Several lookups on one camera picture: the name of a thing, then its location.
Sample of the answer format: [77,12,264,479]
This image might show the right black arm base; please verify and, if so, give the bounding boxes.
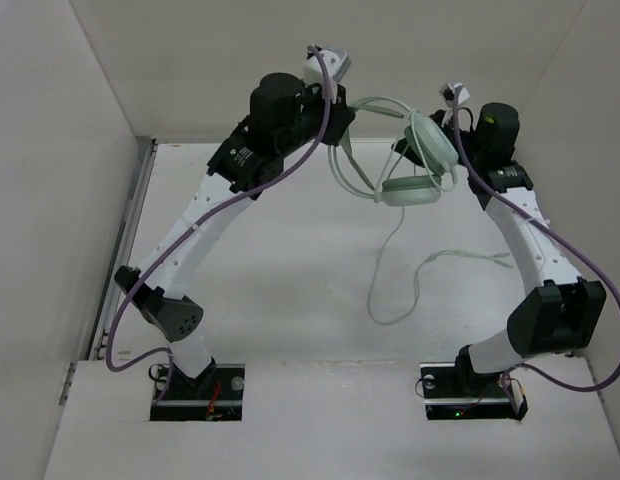
[415,362,529,421]

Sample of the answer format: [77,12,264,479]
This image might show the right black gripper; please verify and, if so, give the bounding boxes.
[392,108,486,168]

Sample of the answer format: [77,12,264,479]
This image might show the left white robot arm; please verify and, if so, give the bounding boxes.
[115,73,355,397]

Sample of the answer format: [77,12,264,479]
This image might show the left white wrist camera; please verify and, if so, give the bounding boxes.
[302,46,351,84]

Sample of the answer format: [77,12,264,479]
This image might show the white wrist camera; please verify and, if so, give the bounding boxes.
[439,82,471,112]
[302,46,351,84]

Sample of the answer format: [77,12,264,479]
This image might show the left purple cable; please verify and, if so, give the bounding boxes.
[104,44,339,404]

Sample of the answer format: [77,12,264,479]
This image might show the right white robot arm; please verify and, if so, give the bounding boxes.
[395,102,611,394]

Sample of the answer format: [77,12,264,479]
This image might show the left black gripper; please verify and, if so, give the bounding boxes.
[277,78,356,157]

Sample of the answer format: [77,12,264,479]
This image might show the mint green headphones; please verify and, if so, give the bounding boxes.
[328,95,459,208]

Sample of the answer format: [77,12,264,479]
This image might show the pale green headphone cable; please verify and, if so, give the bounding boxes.
[365,112,514,327]

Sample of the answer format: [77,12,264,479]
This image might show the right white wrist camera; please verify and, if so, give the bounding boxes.
[439,82,471,112]

